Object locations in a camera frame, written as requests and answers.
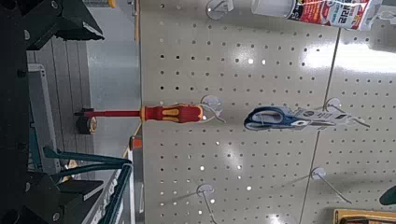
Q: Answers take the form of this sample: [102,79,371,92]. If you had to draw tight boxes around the black handled tool yellow card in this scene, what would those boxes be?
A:
[75,116,98,135]

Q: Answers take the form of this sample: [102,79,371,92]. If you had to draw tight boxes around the blue handled scissors in packaging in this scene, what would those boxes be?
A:
[243,105,372,133]

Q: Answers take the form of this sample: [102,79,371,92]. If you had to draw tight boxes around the white pegboard hook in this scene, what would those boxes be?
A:
[310,166,354,205]
[323,97,349,114]
[200,94,227,124]
[195,183,219,224]
[205,0,235,21]

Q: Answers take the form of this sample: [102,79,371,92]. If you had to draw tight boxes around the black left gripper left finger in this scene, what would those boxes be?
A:
[26,172,106,224]

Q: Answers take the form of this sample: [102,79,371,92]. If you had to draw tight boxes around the yellow grey bar clamp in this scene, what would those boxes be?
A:
[83,0,118,9]

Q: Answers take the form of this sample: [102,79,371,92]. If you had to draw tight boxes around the cream perforated pegboard panel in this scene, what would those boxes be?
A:
[138,0,396,224]

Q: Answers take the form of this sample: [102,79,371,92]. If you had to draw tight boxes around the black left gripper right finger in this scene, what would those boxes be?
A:
[26,0,106,51]

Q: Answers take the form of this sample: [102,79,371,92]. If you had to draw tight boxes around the red white sealant cartridge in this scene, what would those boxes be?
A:
[250,0,385,32]

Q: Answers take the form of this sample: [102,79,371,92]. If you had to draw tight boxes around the grey crate with teal handles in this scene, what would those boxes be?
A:
[27,63,135,224]

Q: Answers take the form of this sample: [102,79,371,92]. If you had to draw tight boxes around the small orange block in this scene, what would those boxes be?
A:
[128,135,144,151]

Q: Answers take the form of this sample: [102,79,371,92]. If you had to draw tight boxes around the red yellow screwdriver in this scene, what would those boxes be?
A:
[74,104,205,124]

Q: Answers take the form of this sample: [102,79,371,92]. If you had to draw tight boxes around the dark rounded object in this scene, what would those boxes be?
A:
[378,185,396,206]

